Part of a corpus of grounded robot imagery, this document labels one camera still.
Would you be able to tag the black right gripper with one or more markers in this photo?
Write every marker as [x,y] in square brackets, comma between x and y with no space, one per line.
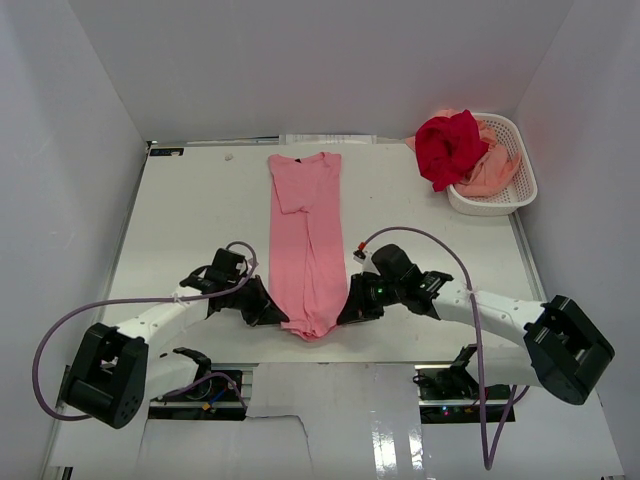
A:
[357,307]

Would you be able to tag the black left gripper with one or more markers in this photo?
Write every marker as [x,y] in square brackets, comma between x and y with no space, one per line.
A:
[264,311]

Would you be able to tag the pink t-shirt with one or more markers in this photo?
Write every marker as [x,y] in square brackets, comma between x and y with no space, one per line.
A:
[307,273]

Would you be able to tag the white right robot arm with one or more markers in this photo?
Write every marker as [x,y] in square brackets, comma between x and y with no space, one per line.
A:
[554,344]

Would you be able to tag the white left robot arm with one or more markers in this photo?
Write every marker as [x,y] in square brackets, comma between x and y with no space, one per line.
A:
[117,367]

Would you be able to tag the white cardboard front cover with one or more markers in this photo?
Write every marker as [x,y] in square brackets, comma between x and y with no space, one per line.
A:
[342,421]

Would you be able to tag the white paper label sheet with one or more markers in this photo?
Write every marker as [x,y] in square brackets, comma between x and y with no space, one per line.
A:
[327,139]

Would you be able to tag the red t-shirt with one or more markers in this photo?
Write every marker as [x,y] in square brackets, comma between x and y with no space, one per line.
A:
[447,148]

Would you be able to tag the peach orange t-shirt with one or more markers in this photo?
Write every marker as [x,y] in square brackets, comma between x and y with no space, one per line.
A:
[456,149]

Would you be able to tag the white plastic laundry basket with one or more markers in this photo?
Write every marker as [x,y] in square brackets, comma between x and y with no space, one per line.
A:
[503,180]

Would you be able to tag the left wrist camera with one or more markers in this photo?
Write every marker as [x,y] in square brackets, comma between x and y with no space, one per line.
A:
[243,267]

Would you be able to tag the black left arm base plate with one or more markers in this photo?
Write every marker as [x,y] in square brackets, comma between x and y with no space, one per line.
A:
[216,392]

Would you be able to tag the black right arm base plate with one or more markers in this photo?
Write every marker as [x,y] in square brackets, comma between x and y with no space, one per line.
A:
[451,382]

